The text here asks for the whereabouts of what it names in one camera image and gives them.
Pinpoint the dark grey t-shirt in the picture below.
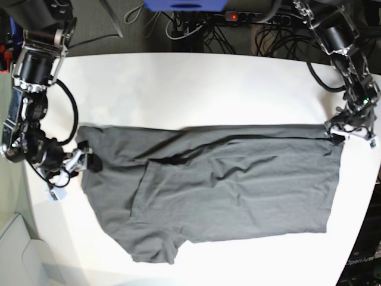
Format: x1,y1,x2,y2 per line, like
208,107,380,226
77,125,343,264

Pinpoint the black power strip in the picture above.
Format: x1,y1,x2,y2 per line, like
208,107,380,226
224,11,291,26

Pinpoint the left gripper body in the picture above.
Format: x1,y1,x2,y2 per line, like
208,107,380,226
324,111,376,142

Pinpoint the red clamp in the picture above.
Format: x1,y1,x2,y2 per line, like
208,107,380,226
0,44,13,73

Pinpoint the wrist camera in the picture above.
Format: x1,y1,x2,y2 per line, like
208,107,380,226
368,137,377,149
45,188,67,203

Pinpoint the white side table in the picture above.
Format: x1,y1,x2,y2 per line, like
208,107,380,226
1,214,66,285

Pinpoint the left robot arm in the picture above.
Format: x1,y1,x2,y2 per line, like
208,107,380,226
293,1,380,146

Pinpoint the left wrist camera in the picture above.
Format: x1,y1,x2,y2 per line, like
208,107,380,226
368,137,377,149

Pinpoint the white cable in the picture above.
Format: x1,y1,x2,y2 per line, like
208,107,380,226
165,13,205,41

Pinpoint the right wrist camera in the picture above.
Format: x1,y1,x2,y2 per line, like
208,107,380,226
45,188,67,203

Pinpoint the blue box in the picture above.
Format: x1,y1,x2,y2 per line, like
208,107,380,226
144,0,228,12

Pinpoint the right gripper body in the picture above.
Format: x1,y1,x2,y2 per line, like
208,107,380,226
44,141,92,194

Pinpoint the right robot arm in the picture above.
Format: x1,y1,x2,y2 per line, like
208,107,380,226
1,1,102,201

